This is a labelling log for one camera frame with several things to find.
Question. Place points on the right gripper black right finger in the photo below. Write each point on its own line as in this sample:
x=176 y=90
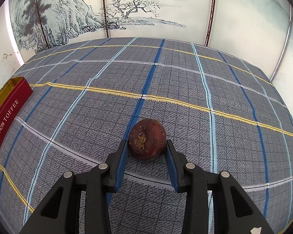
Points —
x=234 y=211

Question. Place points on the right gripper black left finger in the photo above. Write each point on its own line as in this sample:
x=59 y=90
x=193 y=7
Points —
x=58 y=212

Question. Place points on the dark brown fruit top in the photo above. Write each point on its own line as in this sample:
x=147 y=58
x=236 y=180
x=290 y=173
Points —
x=147 y=140

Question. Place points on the plaid grey tablecloth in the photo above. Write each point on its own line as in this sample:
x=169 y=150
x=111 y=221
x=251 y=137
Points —
x=222 y=112

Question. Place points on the red gold toffee tin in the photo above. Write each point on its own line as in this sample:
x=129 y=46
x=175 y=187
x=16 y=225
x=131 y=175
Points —
x=13 y=95

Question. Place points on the painted folding screen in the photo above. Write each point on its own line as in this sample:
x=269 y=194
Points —
x=258 y=31

